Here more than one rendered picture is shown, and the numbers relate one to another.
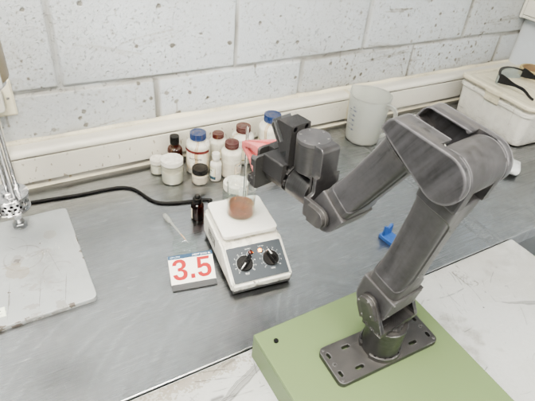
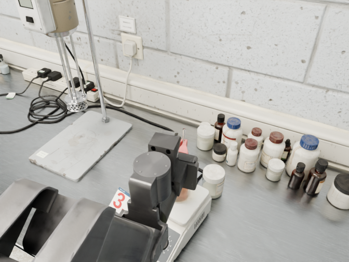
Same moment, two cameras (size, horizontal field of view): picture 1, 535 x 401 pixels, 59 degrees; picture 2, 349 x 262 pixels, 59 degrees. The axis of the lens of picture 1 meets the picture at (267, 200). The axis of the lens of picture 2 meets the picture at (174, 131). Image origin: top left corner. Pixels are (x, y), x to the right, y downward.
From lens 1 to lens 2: 0.64 m
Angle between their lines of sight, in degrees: 47
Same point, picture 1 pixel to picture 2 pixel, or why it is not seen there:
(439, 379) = not seen: outside the picture
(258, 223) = (175, 211)
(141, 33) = (225, 31)
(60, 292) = (69, 165)
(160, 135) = (217, 110)
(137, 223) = not seen: hidden behind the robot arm
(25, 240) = (96, 129)
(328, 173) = (141, 205)
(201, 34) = (277, 46)
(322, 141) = (147, 171)
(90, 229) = (126, 143)
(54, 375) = not seen: hidden behind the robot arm
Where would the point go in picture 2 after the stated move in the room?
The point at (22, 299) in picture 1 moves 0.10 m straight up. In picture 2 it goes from (56, 156) to (48, 131)
